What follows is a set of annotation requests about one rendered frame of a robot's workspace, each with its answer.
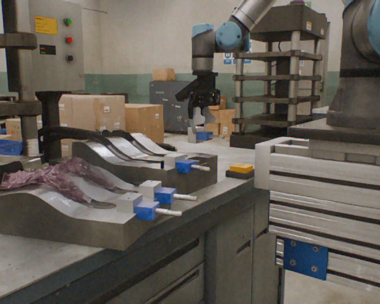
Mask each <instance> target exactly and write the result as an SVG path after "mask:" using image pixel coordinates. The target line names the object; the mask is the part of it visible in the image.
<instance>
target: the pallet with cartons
mask: <svg viewBox="0 0 380 304"><path fill-rule="evenodd" d="M125 129H126V132H128V133H140V134H142V135H144V136H146V137H147V138H148V139H151V140H152V141H153V142H159V143H164V123H163V105H147V104H125Z"/></svg>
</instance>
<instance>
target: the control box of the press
mask: <svg viewBox="0 0 380 304"><path fill-rule="evenodd" d="M1 8H2V23H3V30H4V33H10V32H12V31H13V23H12V15H11V0H1ZM29 9H30V27H31V32H32V33H33V34H35V35H36V36H37V42H38V48H37V49H35V50H34V51H32V53H33V69H34V86H35V96H36V97H37V99H38V100H39V101H40V102H42V127H46V126H51V125H56V126H60V117H59V100H60V98H61V96H62V94H63V93H65V95H69V93H72V92H74V91H84V90H86V88H85V74H84V49H83V24H82V11H81V4H78V3H74V2H68V1H62V0H29ZM5 60H6V68H7V82H8V91H9V92H18V85H17V69H16V55H15V54H14V50H12V49H5ZM42 154H45V162H46V163H48V160H50V159H56V158H59V157H62V147H61V140H57V141H55V142H53V143H51V144H49V145H48V146H47V147H46V148H45V149H44V153H43V151H42Z"/></svg>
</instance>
